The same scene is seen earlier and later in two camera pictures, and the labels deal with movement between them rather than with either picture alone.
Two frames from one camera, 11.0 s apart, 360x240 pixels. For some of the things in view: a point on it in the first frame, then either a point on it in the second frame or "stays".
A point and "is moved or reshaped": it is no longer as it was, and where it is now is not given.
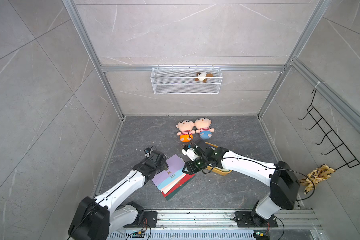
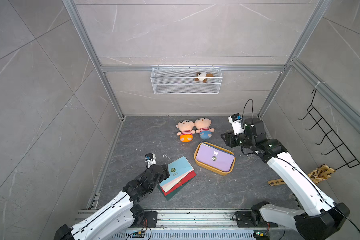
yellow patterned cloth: x=322 y=172 stays
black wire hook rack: x=339 y=146 stays
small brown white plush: x=202 y=76 stays
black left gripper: x=163 y=164 → x=164 y=172
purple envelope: x=174 y=164 is moved or reshaped
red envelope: x=188 y=177 stays
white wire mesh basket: x=180 y=80 stays
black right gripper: x=190 y=167 → x=228 y=139
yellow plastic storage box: x=216 y=169 stays
